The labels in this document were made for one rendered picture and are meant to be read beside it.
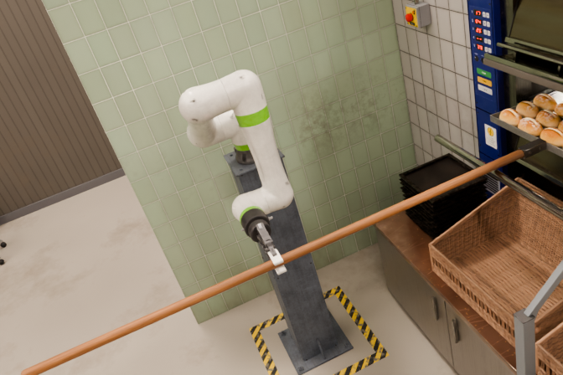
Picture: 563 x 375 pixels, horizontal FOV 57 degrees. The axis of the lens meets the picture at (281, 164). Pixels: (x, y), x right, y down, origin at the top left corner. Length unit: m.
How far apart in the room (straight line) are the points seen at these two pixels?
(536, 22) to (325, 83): 1.17
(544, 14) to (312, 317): 1.70
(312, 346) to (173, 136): 1.30
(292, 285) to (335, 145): 0.88
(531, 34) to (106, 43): 1.75
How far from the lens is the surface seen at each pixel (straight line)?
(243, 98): 1.73
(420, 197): 1.76
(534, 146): 1.96
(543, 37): 2.07
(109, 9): 2.52
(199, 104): 1.71
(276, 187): 1.88
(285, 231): 2.37
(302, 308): 2.68
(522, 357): 1.84
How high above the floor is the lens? 2.24
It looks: 29 degrees down
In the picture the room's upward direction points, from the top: 17 degrees counter-clockwise
